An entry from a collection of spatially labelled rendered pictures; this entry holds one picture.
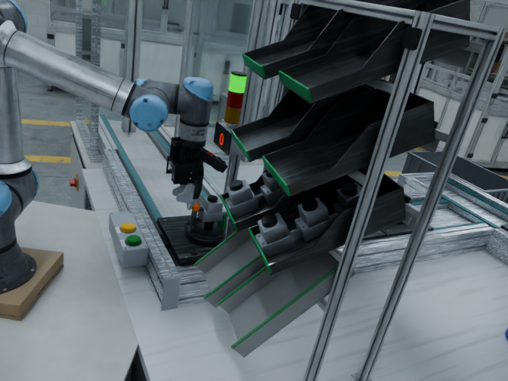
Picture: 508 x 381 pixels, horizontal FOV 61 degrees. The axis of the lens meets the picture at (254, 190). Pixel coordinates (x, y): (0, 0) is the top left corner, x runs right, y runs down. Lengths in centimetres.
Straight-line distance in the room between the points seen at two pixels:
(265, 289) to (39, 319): 55
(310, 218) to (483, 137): 552
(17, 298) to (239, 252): 53
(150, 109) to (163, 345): 55
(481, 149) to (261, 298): 555
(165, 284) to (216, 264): 14
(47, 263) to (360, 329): 86
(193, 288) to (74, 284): 32
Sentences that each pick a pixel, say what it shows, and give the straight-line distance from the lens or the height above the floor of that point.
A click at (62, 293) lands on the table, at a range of 125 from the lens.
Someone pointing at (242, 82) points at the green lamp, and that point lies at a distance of 134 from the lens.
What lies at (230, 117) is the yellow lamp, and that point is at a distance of 136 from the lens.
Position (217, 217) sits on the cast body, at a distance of 126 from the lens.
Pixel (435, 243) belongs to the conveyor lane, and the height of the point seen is 93.
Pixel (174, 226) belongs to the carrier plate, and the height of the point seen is 97.
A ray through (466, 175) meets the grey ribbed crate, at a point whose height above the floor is 75.
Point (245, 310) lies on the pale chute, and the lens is 98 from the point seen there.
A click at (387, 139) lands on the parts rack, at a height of 147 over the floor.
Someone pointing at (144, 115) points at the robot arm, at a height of 137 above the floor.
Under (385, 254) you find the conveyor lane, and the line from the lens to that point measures 154.
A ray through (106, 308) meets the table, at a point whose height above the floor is 86.
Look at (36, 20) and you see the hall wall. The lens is 915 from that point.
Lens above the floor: 164
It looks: 24 degrees down
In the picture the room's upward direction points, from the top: 11 degrees clockwise
